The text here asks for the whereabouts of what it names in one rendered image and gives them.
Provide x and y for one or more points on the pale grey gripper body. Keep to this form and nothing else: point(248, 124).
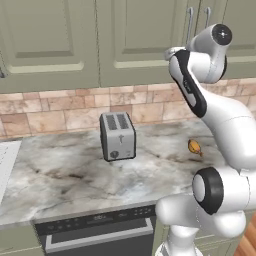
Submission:
point(172, 51)

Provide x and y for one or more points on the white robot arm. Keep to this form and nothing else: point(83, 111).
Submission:
point(230, 133)

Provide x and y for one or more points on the green cabinet door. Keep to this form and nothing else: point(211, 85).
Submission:
point(46, 40)
point(241, 20)
point(140, 36)

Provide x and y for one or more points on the raw orange chicken drumstick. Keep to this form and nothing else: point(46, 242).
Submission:
point(194, 146)

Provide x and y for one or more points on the silver two-slot toaster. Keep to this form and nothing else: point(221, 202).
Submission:
point(117, 141)

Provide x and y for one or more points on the black dishwasher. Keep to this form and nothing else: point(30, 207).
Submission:
point(100, 233)

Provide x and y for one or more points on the green base cupboard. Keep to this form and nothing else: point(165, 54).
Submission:
point(16, 241)
point(213, 245)

